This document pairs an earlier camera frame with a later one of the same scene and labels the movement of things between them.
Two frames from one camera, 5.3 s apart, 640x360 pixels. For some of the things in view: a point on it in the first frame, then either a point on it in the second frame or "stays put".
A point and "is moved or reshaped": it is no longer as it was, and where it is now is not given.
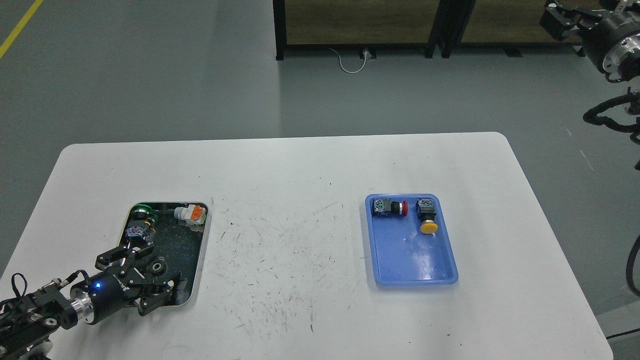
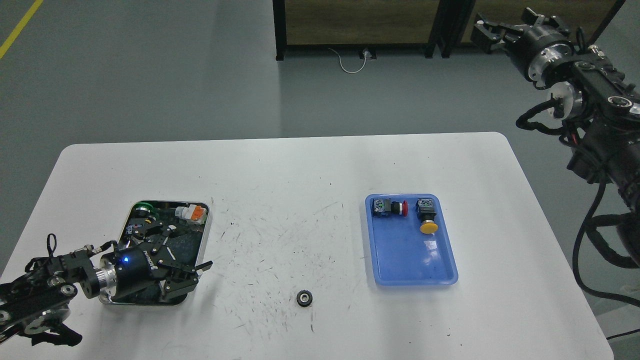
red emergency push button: x=383 y=207 stays put
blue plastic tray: x=404 y=255 stays put
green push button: x=143 y=212 stays put
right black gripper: x=615 y=52 -> x=521 y=43
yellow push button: x=426 y=212 stays put
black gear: x=158 y=267 is moved or reshaped
